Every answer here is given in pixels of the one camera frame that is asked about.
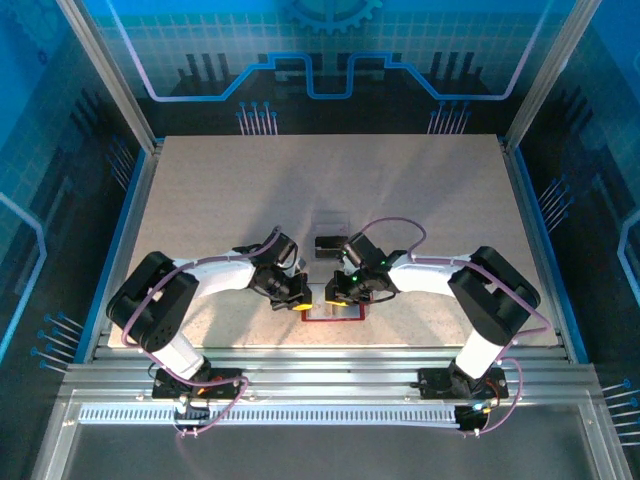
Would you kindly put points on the red leather card holder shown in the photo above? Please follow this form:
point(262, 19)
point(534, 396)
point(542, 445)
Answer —
point(355, 312)

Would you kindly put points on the black VIP card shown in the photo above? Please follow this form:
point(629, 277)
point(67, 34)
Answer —
point(325, 252)

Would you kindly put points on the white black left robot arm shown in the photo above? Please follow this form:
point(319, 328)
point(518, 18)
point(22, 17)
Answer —
point(225, 275)

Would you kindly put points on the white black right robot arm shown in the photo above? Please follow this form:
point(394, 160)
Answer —
point(425, 275)

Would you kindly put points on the clear plastic card box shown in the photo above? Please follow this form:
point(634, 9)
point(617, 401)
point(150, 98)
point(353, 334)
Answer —
point(330, 217)

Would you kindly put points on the blue table edge trim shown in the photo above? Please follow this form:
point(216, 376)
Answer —
point(539, 225)
point(123, 225)

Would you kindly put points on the dark grey metal panel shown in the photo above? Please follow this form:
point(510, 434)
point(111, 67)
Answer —
point(325, 455)

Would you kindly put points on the small black control board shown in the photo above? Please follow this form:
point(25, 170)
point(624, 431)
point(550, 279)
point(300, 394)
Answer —
point(192, 414)
point(470, 420)

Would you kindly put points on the aluminium mounting rail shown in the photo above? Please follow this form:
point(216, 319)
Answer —
point(325, 380)

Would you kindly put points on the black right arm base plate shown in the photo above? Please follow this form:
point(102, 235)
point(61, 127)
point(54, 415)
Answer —
point(430, 385)

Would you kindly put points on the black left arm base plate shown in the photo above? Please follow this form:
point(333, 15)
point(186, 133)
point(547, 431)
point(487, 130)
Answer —
point(222, 392)

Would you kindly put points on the aluminium side rail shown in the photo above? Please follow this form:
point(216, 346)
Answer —
point(133, 225)
point(532, 225)

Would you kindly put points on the aluminium frame post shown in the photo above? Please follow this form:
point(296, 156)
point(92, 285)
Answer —
point(549, 75)
point(113, 80)

